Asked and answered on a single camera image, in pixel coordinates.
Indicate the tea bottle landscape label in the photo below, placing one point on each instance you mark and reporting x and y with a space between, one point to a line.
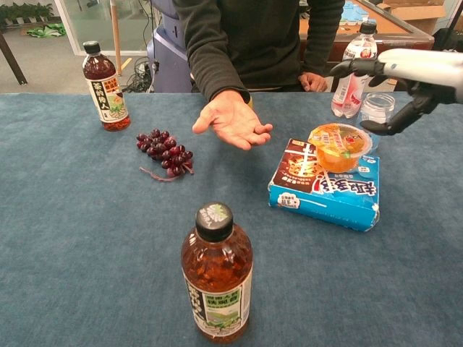
217 274

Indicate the blue table mat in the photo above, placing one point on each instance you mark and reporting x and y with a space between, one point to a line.
90 235

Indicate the person's dark sweater torso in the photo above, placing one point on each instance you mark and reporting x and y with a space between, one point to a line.
264 43

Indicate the stack of blue packs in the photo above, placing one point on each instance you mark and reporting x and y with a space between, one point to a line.
352 12

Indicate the orange jelly cup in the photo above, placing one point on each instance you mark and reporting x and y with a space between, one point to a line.
340 152

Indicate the person's right forearm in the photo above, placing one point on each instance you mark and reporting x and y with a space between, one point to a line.
213 68

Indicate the blue snack box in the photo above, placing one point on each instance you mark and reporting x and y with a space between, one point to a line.
325 195

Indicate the brown wooden table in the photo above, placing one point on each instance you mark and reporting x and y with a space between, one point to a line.
394 32

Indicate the person's right hand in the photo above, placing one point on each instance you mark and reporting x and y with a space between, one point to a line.
233 121

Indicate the person's left hand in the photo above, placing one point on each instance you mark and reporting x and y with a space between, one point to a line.
313 81

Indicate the cardboard box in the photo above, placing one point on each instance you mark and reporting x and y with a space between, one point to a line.
419 14

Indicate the light blue machine base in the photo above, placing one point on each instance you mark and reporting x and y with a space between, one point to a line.
168 58

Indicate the dark table leg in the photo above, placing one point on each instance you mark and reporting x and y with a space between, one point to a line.
12 59

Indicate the person's left forearm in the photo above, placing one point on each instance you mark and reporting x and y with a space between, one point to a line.
322 39

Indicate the wooden pole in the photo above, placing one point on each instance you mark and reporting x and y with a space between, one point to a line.
116 32

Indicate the clear plastic jar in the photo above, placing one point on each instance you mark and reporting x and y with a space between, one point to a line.
376 108

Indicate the tea bottle cartoon label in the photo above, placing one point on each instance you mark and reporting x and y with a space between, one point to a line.
106 97

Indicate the pink drink bottle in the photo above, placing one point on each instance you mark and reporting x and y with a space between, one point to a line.
351 94

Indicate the row of potted plants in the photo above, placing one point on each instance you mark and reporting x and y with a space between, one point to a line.
25 12

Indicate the green cloth pile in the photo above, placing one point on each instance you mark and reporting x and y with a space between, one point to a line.
47 30

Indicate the black tripod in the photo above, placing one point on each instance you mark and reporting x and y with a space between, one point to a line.
446 38

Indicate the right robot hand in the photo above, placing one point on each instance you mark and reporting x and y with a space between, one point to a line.
419 68

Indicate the purple grape bunch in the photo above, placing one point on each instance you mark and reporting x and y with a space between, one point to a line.
164 152

